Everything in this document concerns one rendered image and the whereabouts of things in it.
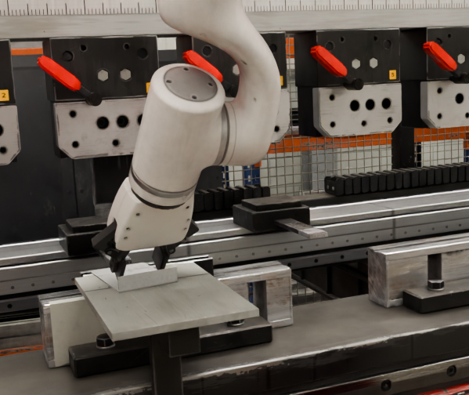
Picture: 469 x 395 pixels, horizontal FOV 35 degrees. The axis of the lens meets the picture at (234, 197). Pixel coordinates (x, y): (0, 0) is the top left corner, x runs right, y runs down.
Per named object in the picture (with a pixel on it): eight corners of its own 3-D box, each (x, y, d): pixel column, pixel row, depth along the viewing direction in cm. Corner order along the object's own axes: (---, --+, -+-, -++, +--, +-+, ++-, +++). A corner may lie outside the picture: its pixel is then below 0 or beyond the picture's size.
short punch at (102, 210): (96, 219, 108) (91, 155, 106) (94, 217, 110) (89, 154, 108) (163, 212, 111) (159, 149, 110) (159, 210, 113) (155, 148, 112)
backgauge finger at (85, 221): (82, 277, 113) (80, 245, 112) (59, 244, 137) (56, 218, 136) (158, 267, 117) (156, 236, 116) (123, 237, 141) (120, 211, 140)
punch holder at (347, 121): (319, 138, 115) (316, 30, 112) (296, 135, 123) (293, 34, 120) (402, 131, 120) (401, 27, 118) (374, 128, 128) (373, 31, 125)
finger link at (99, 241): (142, 204, 95) (150, 229, 99) (85, 227, 93) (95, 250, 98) (146, 211, 94) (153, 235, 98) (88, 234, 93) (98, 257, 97)
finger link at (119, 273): (123, 232, 99) (115, 262, 104) (100, 235, 98) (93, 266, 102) (131, 250, 97) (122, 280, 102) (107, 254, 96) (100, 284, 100)
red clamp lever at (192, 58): (192, 46, 102) (244, 90, 105) (183, 48, 105) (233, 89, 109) (184, 57, 101) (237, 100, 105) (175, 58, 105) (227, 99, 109)
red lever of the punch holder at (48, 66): (43, 52, 95) (105, 98, 98) (39, 53, 99) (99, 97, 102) (35, 63, 95) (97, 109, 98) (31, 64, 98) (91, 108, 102)
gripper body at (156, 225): (189, 154, 96) (171, 211, 104) (113, 162, 91) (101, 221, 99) (211, 197, 92) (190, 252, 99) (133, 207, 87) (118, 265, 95)
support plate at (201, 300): (112, 342, 83) (111, 333, 83) (75, 284, 107) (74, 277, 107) (259, 316, 89) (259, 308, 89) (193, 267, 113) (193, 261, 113)
